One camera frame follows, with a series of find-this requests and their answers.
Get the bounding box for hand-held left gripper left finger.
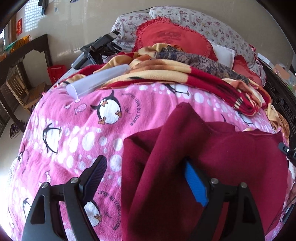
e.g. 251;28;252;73
21;155;108;241

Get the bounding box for translucent plastic tube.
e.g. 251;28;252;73
66;64;131;100

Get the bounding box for red heart pillow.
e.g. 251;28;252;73
132;17;219;62
232;54;266;86

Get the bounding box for white pillow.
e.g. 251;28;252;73
207;39;236;70

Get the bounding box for dark patterned slipper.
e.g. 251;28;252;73
9;123;26;139

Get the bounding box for black tripod stand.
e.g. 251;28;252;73
70;31;123;70

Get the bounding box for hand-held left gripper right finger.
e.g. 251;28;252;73
184;159;265;241

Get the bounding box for dark red sweater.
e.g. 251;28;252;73
121;102;290;241

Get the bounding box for pink penguin blanket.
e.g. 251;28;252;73
6;82;296;241

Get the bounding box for dark wooden table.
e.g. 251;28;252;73
0;34;53;133

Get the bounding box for cardboard box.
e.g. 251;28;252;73
274;64;289;77

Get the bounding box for red yellow fleece blanket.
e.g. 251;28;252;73
53;43;290;139

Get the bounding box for wooden chair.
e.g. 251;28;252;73
6;72;47;114

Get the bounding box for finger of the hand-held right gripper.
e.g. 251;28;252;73
277;142;296;165

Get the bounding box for dark patterned cloth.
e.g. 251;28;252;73
155;45;250;85

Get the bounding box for white window grille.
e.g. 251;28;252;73
23;0;57;33

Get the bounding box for dark wooden headboard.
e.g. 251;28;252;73
257;53;296;144

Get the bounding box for black hanging cloth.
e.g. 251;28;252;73
38;0;49;15

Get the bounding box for orange plastic basket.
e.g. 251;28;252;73
5;35;31;52

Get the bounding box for red bucket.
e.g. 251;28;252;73
47;65;67;84

